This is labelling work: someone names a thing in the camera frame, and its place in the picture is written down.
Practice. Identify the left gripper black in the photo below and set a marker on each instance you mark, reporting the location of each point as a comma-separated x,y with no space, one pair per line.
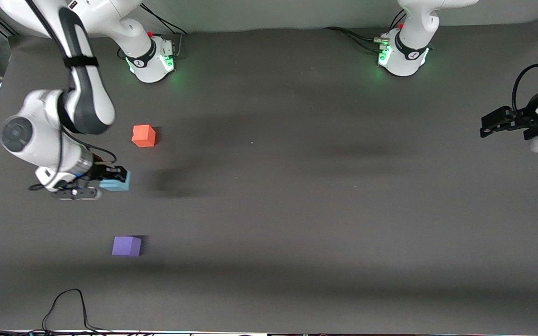
528,115

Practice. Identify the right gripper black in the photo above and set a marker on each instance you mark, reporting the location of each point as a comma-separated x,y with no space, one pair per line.
100,172

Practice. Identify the light blue foam block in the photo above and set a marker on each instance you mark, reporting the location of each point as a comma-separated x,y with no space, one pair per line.
116,186

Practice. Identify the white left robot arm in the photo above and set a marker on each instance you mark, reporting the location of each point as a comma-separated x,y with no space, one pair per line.
411,28

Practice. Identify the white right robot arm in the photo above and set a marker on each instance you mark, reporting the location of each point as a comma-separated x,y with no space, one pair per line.
82,93

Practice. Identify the orange foam block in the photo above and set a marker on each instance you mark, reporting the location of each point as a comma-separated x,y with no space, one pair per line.
143,136

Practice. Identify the purple foam block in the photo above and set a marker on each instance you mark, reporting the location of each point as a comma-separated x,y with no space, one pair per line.
126,246

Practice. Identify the dark grey table mat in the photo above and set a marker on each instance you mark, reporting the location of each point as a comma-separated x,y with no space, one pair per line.
297,233

